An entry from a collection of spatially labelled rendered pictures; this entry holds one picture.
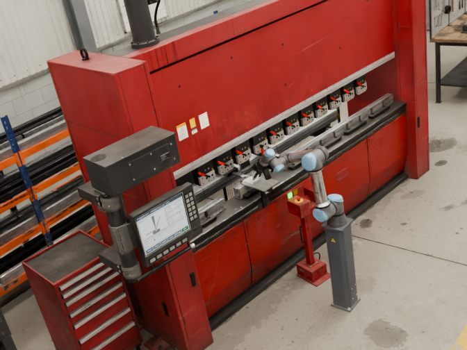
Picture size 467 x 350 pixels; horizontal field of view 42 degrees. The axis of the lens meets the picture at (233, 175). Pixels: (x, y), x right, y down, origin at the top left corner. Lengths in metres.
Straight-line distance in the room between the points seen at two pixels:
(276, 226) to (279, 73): 1.28
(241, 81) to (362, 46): 1.57
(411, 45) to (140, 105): 3.17
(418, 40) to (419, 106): 0.68
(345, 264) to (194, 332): 1.25
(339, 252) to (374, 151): 1.69
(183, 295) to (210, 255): 0.41
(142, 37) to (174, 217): 1.25
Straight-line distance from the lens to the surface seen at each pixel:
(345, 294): 4.90
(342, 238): 4.59
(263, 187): 4.75
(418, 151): 6.61
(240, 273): 4.98
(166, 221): 3.64
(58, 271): 4.42
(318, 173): 4.27
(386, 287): 5.22
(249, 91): 4.72
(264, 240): 5.08
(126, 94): 3.75
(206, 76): 4.40
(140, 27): 4.12
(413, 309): 5.01
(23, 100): 8.46
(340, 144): 5.59
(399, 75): 6.34
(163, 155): 3.53
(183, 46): 4.22
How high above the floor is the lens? 3.25
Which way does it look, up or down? 27 degrees down
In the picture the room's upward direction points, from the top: 11 degrees counter-clockwise
